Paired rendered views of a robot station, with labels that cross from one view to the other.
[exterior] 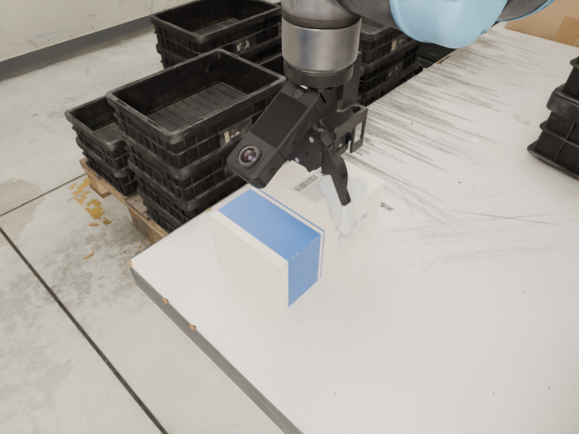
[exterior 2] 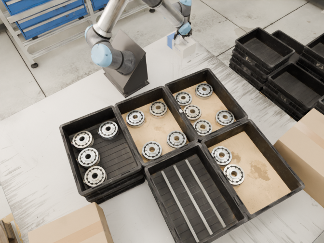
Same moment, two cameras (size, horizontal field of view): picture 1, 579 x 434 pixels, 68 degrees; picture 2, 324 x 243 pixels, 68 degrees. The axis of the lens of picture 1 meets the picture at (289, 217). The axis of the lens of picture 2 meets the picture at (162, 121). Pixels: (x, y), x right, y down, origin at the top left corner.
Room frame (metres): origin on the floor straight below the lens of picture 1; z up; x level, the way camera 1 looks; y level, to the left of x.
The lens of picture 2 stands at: (0.55, -1.45, 1.97)
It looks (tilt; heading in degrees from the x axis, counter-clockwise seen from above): 58 degrees down; 102
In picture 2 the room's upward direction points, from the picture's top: 2 degrees counter-clockwise
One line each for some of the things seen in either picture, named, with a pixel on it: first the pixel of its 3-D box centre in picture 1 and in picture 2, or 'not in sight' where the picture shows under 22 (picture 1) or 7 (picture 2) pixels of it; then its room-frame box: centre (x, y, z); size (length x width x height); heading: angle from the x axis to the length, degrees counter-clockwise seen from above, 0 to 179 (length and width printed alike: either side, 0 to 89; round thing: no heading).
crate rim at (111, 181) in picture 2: not in sight; (98, 146); (0.13, -1.01, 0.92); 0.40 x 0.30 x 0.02; 126
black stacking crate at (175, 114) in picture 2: not in sight; (154, 127); (0.37, -0.83, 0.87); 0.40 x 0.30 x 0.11; 126
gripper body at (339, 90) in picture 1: (320, 109); (184, 27); (0.42, -0.03, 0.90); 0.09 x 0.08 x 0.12; 137
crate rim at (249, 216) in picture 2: not in sight; (249, 163); (0.85, -0.98, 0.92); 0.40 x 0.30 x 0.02; 126
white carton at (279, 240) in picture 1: (300, 222); (181, 43); (0.40, -0.01, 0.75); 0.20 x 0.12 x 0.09; 137
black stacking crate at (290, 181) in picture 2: not in sight; (246, 167); (0.85, -0.98, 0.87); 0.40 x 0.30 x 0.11; 126
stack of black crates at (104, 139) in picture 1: (144, 133); (280, 55); (1.35, 0.54, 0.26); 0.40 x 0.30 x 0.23; 137
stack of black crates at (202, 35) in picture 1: (222, 69); (321, 70); (1.64, 0.27, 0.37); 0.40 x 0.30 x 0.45; 137
